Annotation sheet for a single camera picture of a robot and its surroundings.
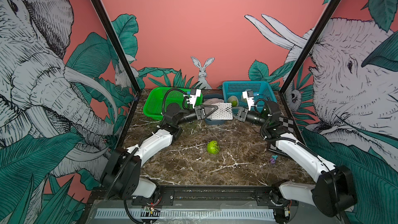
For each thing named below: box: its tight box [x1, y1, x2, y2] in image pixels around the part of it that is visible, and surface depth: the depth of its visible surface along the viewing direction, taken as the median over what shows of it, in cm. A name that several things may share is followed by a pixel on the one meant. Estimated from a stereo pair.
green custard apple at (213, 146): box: [206, 140, 220, 155], surface depth 87 cm
